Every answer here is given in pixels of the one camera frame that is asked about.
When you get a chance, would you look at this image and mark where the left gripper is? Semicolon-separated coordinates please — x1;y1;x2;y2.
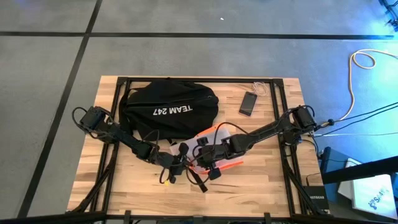
151;151;188;185

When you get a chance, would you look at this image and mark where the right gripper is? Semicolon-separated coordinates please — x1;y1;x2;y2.
198;144;233;182

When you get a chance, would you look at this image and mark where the white mesh pouch orange trim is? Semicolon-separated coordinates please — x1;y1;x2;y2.
169;123;246;175

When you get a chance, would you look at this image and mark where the black rectangular phone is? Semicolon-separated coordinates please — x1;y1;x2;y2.
238;91;259;118

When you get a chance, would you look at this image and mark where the black backpack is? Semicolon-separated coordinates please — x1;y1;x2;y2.
118;77;220;194

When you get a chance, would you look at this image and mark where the pale pink charging cable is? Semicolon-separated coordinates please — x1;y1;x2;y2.
251;81;269;97

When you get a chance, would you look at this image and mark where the black rig crossbar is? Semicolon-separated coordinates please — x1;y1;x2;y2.
0;211;398;224

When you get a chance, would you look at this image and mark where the plain white flat box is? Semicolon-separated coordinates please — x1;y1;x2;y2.
337;157;363;200

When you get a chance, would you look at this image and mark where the black diagonal beam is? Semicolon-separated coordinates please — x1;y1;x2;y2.
321;154;398;185

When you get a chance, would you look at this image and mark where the white box blue print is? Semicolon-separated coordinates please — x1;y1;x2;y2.
351;173;398;220

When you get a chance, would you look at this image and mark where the black tripod stand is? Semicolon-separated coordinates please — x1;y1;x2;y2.
378;0;398;32

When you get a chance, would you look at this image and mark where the black aluminium table frame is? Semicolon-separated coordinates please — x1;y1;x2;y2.
66;76;331;218

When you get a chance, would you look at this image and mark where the black network switch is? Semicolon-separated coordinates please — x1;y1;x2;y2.
303;185;330;211

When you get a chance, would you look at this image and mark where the cream floor cable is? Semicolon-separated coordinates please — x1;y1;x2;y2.
341;49;398;121

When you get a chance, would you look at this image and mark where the black floor cable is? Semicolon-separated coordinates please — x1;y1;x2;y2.
317;106;398;138
313;101;398;131

